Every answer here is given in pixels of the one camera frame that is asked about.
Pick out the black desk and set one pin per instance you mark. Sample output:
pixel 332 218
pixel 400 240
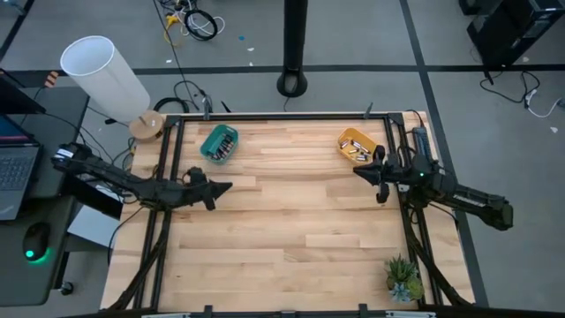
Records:
pixel 57 132

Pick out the orange black striped marker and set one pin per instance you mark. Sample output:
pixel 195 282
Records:
pixel 51 78

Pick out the grey flat box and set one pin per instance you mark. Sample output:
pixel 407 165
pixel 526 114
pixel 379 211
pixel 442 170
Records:
pixel 90 227

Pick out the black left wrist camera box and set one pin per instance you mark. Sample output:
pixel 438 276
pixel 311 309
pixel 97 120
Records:
pixel 197 175

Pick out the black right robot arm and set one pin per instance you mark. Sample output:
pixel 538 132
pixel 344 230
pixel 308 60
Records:
pixel 459 194

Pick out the black equipment cabinet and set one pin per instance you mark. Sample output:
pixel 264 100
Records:
pixel 512 31

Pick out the potted succulent plant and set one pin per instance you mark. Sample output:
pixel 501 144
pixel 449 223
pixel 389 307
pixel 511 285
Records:
pixel 402 274

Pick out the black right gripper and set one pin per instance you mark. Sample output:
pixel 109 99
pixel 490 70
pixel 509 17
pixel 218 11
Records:
pixel 385 176

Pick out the dark laptop computer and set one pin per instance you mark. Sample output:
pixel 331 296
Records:
pixel 17 172

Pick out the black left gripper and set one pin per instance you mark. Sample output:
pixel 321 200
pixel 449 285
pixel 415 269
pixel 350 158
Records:
pixel 194 194

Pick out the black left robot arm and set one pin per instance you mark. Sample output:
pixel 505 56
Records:
pixel 110 174

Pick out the black caster wheel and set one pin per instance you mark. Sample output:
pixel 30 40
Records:
pixel 66 288

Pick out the teal plastic bin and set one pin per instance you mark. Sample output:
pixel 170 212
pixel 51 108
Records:
pixel 207 146

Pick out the black desk monitor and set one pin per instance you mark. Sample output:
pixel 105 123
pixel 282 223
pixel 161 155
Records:
pixel 17 99

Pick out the white lamp with wooden base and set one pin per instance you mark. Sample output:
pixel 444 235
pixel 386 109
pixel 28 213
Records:
pixel 106 79

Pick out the yellow plastic bin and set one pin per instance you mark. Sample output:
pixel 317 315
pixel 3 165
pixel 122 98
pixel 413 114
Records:
pixel 348 132

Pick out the black slanted panel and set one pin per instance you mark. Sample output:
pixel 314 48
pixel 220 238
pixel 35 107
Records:
pixel 88 196

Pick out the black floor tower post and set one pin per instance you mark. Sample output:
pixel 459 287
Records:
pixel 295 35

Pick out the black computer mouse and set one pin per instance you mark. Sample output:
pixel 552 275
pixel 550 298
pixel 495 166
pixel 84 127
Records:
pixel 36 240

